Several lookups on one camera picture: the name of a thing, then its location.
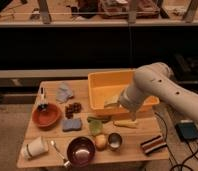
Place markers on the yellow banana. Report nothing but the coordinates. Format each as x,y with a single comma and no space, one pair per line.
112,102

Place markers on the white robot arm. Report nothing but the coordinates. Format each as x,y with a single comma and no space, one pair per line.
154,79

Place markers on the yellow plastic bin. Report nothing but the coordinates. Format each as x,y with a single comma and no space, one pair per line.
104,85

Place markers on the brown grape bunch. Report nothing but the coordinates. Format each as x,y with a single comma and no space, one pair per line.
72,108

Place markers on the green cucumber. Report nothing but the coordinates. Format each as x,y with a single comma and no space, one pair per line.
102,119

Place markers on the light blue cloth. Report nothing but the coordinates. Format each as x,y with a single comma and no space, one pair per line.
64,93

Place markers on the green cloth piece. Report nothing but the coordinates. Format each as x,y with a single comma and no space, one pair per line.
95,127

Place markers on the blue sponge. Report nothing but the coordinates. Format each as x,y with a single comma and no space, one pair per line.
72,125

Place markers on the yellow onion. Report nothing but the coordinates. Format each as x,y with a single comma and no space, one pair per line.
100,142

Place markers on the small metal cup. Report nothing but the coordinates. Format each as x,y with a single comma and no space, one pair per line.
114,141

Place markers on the black white marker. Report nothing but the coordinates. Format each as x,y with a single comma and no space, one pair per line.
42,103

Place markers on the orange bowl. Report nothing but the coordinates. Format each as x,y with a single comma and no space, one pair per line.
47,117

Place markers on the dark purple metal bowl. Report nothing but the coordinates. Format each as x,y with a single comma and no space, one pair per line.
80,151

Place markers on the striped brown white block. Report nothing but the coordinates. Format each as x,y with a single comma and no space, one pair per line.
153,144

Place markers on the metal spoon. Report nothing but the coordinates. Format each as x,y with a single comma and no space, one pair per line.
66,163

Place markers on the white mug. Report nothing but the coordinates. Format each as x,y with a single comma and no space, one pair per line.
34,148

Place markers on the black foot pedal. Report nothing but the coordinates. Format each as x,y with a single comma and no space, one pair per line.
187,131

